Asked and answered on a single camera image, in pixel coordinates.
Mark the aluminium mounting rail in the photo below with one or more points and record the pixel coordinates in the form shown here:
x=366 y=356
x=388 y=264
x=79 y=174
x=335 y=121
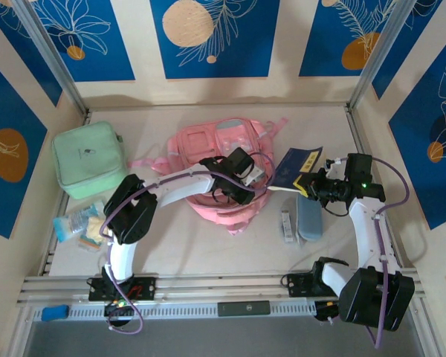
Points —
x=215 y=286

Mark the aluminium frame post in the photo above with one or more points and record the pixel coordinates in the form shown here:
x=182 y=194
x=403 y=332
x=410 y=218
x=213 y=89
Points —
x=48 y=52
x=381 y=56

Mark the navy notebook with yellow label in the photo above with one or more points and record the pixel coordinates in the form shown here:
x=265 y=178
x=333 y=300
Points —
x=290 y=167

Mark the small blue block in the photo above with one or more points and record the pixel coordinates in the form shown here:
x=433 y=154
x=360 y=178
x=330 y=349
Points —
x=55 y=312

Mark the mint green lunch bag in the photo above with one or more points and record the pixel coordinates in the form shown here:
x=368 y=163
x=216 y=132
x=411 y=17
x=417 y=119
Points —
x=85 y=156

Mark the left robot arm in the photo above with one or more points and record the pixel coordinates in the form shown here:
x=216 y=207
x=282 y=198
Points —
x=186 y=186

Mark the colourful snack packet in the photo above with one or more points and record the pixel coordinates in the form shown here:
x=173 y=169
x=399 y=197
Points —
x=65 y=228

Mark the black label plate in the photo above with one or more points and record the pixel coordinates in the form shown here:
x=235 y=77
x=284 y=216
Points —
x=243 y=308

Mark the yellow snack packet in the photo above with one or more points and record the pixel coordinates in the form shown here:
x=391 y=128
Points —
x=96 y=227

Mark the blue floral wall poster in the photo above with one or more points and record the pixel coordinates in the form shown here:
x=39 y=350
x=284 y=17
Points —
x=409 y=44
x=96 y=56
x=22 y=56
x=412 y=167
x=15 y=208
x=319 y=37
x=245 y=56

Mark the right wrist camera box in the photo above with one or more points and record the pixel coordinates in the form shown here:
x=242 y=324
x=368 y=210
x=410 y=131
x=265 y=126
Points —
x=336 y=169

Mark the blue-grey pencil case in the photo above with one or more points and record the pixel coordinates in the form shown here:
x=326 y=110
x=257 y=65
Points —
x=309 y=223

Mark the small white printed box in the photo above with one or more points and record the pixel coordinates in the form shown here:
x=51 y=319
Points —
x=287 y=227

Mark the pink student backpack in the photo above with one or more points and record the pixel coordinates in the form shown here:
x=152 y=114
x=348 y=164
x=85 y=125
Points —
x=200 y=141

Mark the orange and teal packet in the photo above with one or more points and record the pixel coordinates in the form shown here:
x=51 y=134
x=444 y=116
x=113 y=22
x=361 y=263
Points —
x=91 y=244

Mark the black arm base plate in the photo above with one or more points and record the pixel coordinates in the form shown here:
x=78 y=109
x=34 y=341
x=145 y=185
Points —
x=148 y=288
x=297 y=286

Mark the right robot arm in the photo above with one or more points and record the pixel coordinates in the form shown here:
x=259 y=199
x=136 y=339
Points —
x=368 y=238

